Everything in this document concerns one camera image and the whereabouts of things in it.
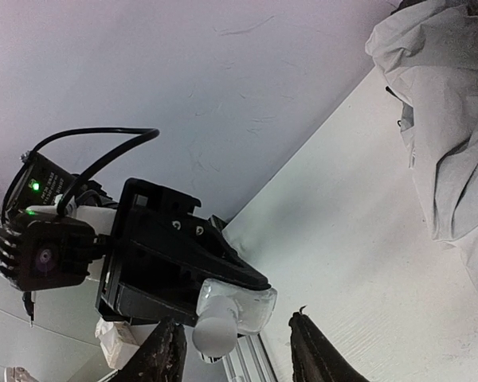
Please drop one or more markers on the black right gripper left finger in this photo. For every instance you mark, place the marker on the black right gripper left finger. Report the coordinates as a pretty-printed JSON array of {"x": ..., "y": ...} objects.
[{"x": 161, "y": 358}]

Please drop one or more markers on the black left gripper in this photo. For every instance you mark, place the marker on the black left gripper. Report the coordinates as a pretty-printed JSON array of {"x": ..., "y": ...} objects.
[{"x": 160, "y": 255}]

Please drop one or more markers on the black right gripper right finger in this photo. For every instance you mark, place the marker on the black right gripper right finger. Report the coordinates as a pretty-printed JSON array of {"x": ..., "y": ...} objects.
[{"x": 314, "y": 358}]

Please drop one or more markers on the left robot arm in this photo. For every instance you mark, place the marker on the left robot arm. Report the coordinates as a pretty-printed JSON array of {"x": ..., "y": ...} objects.
[{"x": 37, "y": 186}]

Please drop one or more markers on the grey and black jacket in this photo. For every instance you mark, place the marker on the grey and black jacket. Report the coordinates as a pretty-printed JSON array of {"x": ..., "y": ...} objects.
[{"x": 427, "y": 53}]

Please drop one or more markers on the aluminium front rail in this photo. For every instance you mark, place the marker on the aluminium front rail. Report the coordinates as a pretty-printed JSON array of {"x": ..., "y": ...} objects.
[{"x": 247, "y": 362}]

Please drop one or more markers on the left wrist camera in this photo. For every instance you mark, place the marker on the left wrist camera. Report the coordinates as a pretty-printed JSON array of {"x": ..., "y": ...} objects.
[{"x": 42, "y": 251}]

